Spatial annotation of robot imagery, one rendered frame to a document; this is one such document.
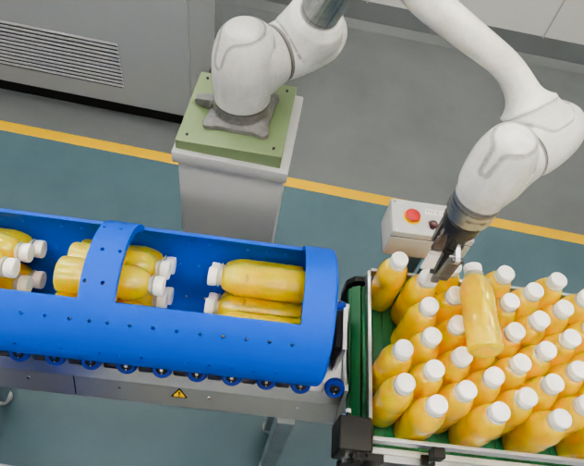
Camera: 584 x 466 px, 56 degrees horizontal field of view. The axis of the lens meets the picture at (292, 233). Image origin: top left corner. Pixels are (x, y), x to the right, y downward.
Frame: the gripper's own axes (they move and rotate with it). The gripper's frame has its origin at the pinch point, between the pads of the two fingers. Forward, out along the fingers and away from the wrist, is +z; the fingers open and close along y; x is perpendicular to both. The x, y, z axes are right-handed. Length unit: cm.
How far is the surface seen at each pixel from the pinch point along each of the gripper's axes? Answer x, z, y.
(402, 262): -5.8, 2.7, -2.7
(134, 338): -59, -3, 25
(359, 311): -11.0, 22.8, 0.2
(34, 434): -109, 113, 17
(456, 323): 5.3, 2.7, 11.0
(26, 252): -85, 0, 9
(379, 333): -6.0, 23.0, 5.6
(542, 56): 130, 110, -249
